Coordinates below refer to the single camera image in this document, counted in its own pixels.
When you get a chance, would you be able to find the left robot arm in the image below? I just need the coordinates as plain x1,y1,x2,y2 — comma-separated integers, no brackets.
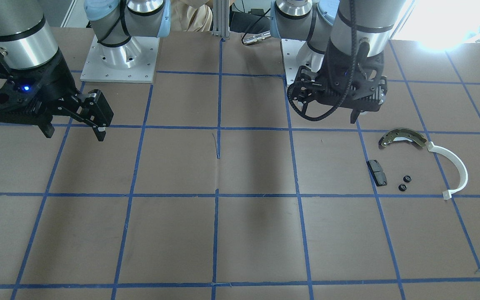
270,0,405,124

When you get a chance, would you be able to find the olive brake shoe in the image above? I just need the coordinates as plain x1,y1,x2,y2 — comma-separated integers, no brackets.
378,127,428,148

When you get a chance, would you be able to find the black bearing gear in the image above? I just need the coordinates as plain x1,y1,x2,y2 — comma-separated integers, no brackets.
402,175,412,183
398,183,408,192

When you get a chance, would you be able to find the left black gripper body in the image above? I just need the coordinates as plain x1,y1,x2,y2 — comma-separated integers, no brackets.
317,40,388,112

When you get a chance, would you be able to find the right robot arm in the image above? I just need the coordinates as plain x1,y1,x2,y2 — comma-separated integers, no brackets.
0,0,171,142

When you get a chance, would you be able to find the seated person in beige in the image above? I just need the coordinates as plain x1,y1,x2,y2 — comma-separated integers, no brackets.
170,0,213,32

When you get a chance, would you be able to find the white curved plastic piece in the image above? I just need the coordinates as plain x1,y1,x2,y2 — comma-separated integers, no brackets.
425,141,468,200

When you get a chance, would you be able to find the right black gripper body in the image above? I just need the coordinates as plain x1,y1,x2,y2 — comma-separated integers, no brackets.
0,50,82,125

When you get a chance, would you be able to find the black brake pad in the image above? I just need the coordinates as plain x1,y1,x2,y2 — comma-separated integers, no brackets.
366,160,388,187

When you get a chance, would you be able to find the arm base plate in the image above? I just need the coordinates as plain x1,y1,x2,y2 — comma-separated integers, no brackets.
281,39,324,87
80,37,161,83

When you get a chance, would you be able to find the aluminium frame post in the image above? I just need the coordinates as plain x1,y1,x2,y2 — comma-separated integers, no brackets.
212,0,231,40

